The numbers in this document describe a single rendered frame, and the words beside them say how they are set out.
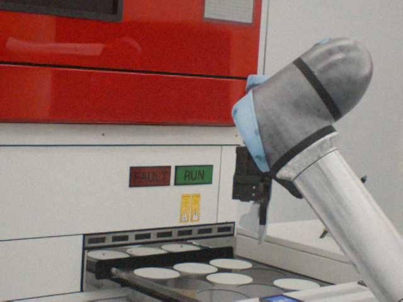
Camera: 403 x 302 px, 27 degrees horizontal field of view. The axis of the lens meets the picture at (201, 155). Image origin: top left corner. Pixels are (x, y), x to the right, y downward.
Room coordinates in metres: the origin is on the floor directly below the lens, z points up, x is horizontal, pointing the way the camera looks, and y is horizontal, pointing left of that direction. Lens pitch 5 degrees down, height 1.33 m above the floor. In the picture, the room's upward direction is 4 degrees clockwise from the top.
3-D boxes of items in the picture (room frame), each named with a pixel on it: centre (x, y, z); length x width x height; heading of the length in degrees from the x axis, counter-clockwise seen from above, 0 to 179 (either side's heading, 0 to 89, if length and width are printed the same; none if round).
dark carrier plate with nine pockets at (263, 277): (1.80, -0.07, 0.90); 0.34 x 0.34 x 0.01; 40
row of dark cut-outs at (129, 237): (1.96, 0.08, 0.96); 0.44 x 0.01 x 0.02; 130
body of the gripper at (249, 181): (1.80, -0.12, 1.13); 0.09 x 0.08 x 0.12; 82
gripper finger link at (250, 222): (1.78, -0.12, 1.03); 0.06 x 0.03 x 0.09; 82
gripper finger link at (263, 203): (1.77, -0.14, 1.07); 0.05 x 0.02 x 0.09; 172
